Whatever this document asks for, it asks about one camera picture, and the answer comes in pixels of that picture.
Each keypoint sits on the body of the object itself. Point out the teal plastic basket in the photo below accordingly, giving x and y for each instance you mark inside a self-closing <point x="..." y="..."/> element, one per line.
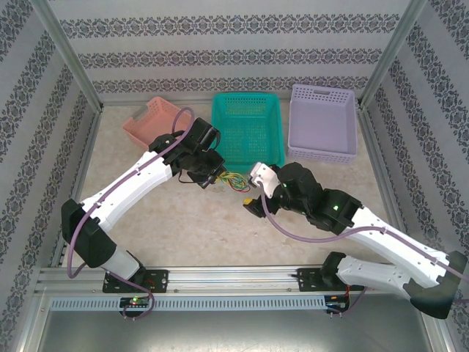
<point x="253" y="124"/>

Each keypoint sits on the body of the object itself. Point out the aluminium side rail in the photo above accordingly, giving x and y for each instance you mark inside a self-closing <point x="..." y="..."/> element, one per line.
<point x="81" y="165"/>
<point x="375" y="146"/>

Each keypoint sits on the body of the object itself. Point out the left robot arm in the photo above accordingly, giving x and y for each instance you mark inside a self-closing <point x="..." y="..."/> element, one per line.
<point x="121" y="190"/>

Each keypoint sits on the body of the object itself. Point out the aluminium frame post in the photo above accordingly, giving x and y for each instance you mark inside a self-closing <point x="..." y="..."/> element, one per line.
<point x="395" y="47"/>
<point x="62" y="44"/>

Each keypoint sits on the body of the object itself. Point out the aluminium mounting rail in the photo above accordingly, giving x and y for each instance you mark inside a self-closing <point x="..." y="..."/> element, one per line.
<point x="227" y="280"/>

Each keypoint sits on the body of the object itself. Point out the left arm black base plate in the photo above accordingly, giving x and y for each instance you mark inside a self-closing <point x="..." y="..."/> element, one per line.
<point x="159" y="280"/>

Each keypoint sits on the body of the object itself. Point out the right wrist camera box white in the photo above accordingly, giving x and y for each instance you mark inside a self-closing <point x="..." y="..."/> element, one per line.
<point x="265" y="177"/>

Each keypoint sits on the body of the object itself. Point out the pink plastic basket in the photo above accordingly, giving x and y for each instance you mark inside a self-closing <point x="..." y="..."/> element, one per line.
<point x="154" y="121"/>

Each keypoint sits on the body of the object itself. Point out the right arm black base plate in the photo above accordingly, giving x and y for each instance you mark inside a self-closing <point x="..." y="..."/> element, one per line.
<point x="308" y="280"/>

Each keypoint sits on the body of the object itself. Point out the purple plastic basket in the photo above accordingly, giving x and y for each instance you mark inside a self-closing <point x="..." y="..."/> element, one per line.
<point x="322" y="124"/>

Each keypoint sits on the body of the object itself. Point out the sheet metal shelf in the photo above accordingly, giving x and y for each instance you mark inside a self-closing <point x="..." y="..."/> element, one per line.
<point x="234" y="333"/>

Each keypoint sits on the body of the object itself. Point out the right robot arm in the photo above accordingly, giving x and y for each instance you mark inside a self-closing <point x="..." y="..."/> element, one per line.
<point x="388" y="234"/>

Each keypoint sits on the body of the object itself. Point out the aluminium rear rail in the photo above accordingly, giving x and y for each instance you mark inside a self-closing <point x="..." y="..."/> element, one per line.
<point x="117" y="104"/>

